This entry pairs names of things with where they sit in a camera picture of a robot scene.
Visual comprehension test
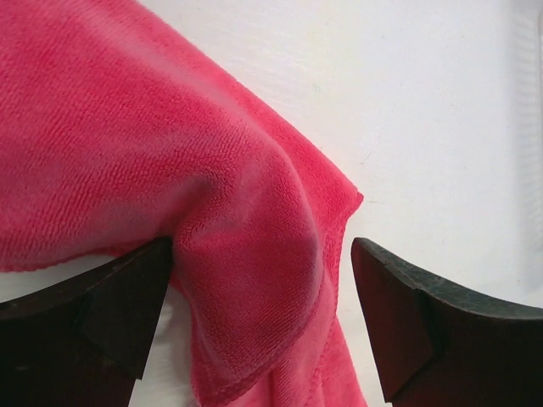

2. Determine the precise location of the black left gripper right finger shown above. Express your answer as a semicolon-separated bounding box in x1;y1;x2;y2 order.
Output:
351;238;542;406

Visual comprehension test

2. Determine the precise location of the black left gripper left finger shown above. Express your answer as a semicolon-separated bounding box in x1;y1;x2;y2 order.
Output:
1;237;172;407

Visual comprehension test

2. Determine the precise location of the pink microfiber towel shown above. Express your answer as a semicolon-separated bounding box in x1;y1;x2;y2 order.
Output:
1;1;365;406

